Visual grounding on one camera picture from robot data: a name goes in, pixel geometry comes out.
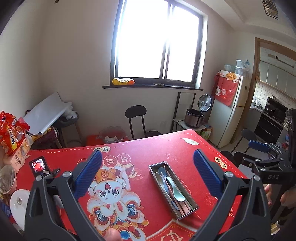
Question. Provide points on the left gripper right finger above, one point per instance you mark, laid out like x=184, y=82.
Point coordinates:
x=216, y=183

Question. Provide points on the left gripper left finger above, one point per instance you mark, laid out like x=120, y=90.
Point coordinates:
x=71, y=188

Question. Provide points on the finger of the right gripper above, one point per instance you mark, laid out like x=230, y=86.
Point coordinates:
x=262, y=147
x=244, y=159

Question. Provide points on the pink spoon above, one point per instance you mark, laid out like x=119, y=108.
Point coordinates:
x=184, y=207

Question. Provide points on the green spoon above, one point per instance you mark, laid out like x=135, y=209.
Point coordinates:
x=177, y=194

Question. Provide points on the pink chopstick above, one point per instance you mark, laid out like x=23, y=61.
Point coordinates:
x=181, y=211

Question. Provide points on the blue spoon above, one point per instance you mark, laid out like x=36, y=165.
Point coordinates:
x=161, y=171

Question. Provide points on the white spoon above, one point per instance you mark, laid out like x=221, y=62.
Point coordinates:
x=160, y=181

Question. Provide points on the black kitchen stove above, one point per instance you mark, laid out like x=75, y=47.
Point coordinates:
x=270, y=124

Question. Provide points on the person's hand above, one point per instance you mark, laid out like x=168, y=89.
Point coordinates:
x=288, y=199

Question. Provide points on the white refrigerator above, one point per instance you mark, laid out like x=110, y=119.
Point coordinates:
x=223, y=119

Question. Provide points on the white lidded pot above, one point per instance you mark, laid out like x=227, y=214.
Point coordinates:
x=18, y=206

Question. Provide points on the electric rice cooker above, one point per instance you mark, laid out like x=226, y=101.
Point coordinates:
x=195, y=117

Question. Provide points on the small white side table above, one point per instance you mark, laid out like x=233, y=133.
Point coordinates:
x=179, y=123

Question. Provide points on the red fridge cover cloth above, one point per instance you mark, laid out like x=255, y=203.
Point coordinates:
x=226, y=85

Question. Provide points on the rolled white paper sheet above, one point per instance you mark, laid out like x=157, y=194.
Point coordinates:
x=44, y=114

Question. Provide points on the stainless steel utensil tray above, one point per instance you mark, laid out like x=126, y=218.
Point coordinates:
x=181, y=187

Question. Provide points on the red printed table mat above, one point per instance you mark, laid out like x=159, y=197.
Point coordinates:
x=141, y=212

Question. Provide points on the red snack bag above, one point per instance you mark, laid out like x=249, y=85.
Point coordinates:
x=12, y=132

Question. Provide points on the black round-back chair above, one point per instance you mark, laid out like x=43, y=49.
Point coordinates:
x=138, y=112

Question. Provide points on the yellow bag on sill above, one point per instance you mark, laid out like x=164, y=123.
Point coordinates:
x=123, y=81

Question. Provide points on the window with dark frame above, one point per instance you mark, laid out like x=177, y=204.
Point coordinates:
x=157, y=43

